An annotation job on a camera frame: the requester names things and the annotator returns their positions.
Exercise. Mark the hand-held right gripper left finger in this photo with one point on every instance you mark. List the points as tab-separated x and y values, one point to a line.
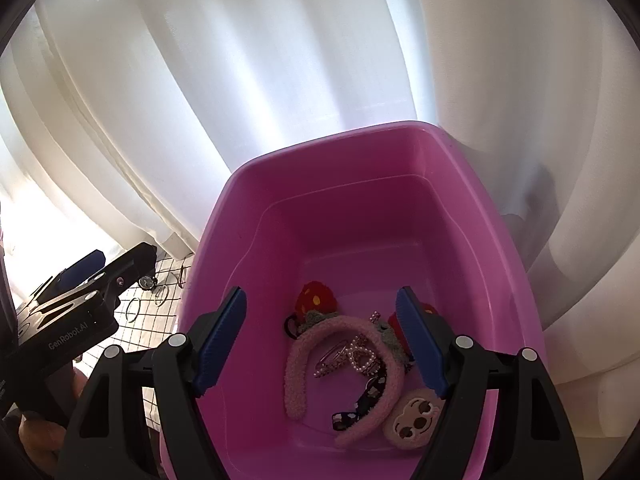
225	340

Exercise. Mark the large silver bangle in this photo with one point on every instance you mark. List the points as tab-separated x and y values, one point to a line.
128	310

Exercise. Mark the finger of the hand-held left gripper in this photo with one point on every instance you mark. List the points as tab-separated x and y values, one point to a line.
132	265
82	267

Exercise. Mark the black wristwatch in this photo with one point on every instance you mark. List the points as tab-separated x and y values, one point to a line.
146	283

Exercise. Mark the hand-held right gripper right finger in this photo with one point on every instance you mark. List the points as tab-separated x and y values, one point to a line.
420	345

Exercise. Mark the pearl hair claw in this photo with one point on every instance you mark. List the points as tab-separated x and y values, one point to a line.
362	355

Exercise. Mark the black patterned hair bow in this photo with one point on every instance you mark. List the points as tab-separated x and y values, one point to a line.
362	400

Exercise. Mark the pink strawberry plush headband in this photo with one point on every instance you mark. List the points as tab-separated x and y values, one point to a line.
300	360

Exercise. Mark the pink plastic basin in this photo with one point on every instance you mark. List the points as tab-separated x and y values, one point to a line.
350	235

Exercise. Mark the white checked tablecloth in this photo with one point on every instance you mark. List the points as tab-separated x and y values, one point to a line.
145	327

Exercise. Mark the person's left hand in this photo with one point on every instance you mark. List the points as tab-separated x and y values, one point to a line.
42	440

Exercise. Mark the metal hair clip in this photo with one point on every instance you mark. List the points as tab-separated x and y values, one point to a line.
181	277

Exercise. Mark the white curtain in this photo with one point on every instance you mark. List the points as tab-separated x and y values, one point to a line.
300	60

